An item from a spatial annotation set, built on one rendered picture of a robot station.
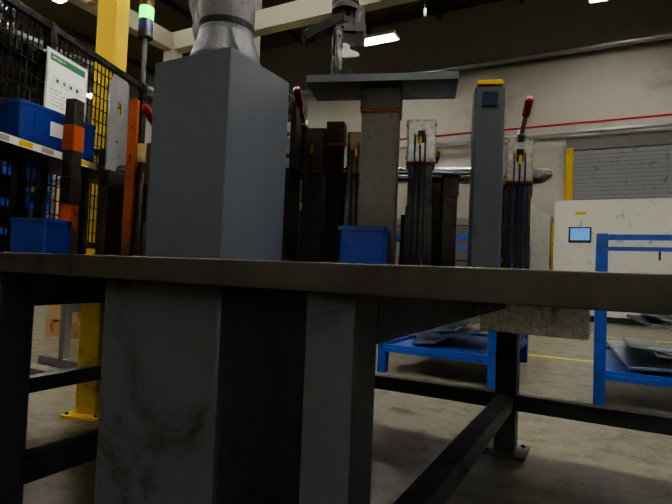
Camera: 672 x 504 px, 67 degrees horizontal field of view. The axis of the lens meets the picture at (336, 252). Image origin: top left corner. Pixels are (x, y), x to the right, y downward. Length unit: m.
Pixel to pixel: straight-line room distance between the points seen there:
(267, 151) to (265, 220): 0.14
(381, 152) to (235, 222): 0.45
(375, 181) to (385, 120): 0.15
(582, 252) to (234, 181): 8.50
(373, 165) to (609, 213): 8.18
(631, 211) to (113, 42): 8.10
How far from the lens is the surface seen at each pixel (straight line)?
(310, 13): 5.78
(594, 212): 9.31
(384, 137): 1.28
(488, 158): 1.27
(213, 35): 1.13
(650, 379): 3.22
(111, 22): 2.69
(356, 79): 1.29
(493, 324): 1.83
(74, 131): 1.83
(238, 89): 1.03
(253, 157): 1.04
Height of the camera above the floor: 0.69
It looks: 2 degrees up
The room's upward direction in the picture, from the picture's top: 2 degrees clockwise
